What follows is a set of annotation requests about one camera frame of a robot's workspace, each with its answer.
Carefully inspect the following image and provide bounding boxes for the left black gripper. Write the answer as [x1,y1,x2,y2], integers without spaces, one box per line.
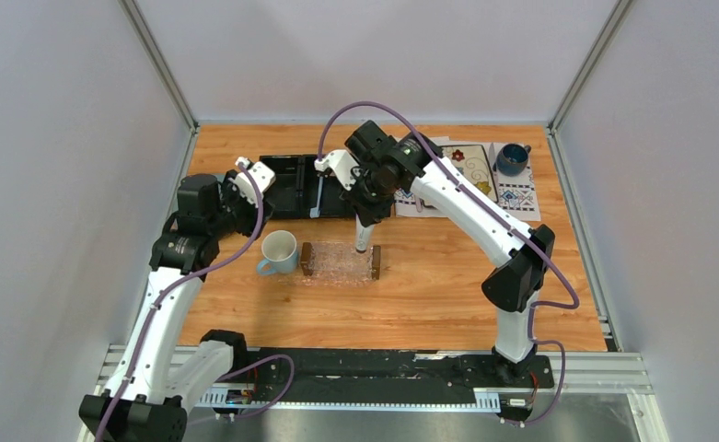
[207,169,276,240]

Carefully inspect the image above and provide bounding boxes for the grey white toothpaste tube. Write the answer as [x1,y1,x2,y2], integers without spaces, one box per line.
[354,216,376,253]

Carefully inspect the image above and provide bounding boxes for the light blue mug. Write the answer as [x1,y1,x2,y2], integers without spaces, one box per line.
[256,230,298,276]

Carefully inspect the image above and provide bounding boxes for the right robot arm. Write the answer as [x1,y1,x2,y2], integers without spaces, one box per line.
[342,122,555,386]

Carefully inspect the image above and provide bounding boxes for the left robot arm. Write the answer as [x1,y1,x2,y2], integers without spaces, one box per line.
[78,163,275,441]

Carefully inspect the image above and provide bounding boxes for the light blue toothbrush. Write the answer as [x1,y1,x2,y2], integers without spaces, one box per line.
[309,176,325,219]

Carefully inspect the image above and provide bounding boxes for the black compartment organizer box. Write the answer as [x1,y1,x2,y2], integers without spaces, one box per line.
[259,154,355,220]

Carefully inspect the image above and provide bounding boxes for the square floral plate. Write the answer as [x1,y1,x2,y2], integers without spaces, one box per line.
[439,142,498,203]

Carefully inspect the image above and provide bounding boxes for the knife beside plate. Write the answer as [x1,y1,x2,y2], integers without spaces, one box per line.
[487,143,497,180]

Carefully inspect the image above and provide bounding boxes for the dark blue mug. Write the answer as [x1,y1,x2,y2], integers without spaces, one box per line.
[495,144,531,177]

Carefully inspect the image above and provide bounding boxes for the patterned white placemat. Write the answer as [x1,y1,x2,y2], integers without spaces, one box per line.
[392,135,542,223]

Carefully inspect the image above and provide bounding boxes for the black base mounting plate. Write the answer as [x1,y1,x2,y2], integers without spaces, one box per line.
[219,347,557,421]

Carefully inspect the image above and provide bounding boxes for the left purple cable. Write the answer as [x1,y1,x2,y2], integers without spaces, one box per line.
[93,159,296,442]

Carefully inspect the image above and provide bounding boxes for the purple cable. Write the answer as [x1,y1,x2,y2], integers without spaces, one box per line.
[93,159,296,442]
[317,100,581,426]

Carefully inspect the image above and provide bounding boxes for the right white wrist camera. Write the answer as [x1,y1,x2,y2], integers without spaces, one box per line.
[314,149,362,192]

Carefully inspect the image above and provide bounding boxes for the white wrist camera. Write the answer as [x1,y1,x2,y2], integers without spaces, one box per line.
[233,157,276,200]
[314,149,362,192]

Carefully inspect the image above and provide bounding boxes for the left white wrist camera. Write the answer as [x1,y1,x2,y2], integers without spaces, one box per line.
[233,157,276,200]

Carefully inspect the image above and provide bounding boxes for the clear glass tray wooden handles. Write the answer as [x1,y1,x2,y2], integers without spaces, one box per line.
[278,241,382,286]

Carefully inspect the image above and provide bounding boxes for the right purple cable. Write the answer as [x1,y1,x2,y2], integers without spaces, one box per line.
[317,100,581,426]

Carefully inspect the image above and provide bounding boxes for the aluminium frame rail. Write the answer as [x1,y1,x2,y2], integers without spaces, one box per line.
[75,344,671,442]

